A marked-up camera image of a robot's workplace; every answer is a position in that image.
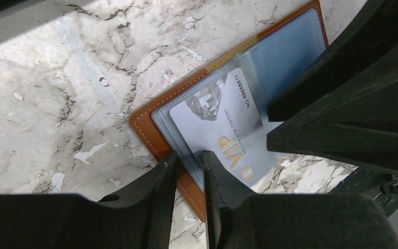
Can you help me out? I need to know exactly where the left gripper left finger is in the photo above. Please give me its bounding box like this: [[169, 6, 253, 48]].
[[0, 153, 178, 248]]

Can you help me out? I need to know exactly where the brown leather card holder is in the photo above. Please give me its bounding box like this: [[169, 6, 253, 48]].
[[129, 1, 328, 221]]

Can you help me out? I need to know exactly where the silver vip card in holder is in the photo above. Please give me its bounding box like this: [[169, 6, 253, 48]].
[[169, 67, 275, 187]]

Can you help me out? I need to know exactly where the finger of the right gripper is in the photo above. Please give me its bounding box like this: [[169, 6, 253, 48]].
[[267, 1, 398, 122], [266, 44, 398, 174]]

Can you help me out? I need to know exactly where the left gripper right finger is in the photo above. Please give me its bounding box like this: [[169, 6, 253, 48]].
[[202, 150, 398, 248]]

